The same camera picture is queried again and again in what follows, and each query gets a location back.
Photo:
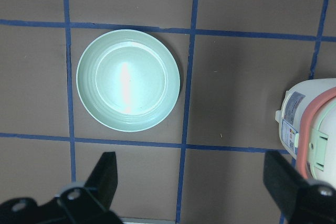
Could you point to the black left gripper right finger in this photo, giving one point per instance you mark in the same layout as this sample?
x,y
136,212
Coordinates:
x,y
300,200

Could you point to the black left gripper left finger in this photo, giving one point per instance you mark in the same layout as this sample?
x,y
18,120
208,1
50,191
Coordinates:
x,y
88,203

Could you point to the white pink rice cooker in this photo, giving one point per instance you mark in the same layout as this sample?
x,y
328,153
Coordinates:
x,y
307,128

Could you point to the light green round plate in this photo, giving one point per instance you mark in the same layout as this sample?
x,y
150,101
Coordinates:
x,y
128,80

